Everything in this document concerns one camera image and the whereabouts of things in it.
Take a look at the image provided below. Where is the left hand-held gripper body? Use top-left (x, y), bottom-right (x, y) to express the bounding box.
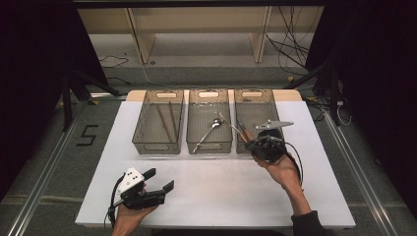
top-left (116, 166), bottom-right (166, 211)

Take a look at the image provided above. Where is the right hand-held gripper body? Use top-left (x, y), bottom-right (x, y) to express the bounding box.
top-left (251, 119), bottom-right (295, 164)

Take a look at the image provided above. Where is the wooden handled table knife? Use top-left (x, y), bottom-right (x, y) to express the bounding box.
top-left (235, 118), bottom-right (254, 142)

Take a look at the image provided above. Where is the wooden handled fork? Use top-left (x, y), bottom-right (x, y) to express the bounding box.
top-left (216, 111), bottom-right (249, 144)

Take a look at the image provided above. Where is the smoky clear plastic bin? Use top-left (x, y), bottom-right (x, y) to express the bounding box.
top-left (185, 88), bottom-right (234, 155)
top-left (132, 88), bottom-right (185, 155)
top-left (233, 88), bottom-right (286, 155)

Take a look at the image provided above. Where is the silver metal spoon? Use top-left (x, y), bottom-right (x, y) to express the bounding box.
top-left (192, 117), bottom-right (226, 154)

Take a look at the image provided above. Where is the brown wooden chopstick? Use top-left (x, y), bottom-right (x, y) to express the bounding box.
top-left (168, 100), bottom-right (180, 143)
top-left (155, 103), bottom-right (174, 144)

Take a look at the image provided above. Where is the person's left hand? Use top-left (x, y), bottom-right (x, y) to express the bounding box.
top-left (111, 204), bottom-right (159, 236)

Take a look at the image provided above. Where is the person's right hand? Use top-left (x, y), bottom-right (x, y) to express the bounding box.
top-left (252, 151), bottom-right (302, 192)

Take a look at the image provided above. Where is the black metal stand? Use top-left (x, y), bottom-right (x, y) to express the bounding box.
top-left (284, 58), bottom-right (342, 127)

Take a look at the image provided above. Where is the black tripod stand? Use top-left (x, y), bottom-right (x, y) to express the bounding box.
top-left (59, 65), bottom-right (123, 133)

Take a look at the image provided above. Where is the light wooden shelf unit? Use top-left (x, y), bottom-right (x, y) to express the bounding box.
top-left (78, 6), bottom-right (326, 65)

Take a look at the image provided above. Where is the dark curtain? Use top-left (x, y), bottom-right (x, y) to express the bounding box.
top-left (304, 0), bottom-right (417, 217)
top-left (0, 0), bottom-right (109, 201)

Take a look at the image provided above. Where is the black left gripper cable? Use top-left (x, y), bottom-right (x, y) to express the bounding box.
top-left (103, 176), bottom-right (126, 230)

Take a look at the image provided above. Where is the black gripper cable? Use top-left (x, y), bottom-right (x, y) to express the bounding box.
top-left (284, 141), bottom-right (304, 188)
top-left (103, 176), bottom-right (126, 230)

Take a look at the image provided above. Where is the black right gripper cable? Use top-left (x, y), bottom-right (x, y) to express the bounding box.
top-left (284, 141), bottom-right (304, 188)

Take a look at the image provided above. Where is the aluminium floor rail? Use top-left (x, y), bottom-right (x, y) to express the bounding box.
top-left (6, 107), bottom-right (87, 236)
top-left (323, 111), bottom-right (399, 236)

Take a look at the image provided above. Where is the black cable bundle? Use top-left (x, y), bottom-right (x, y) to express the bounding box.
top-left (266, 5), bottom-right (312, 77)

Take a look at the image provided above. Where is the thin black floor cable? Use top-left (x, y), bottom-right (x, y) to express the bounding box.
top-left (98, 54), bottom-right (130, 69)

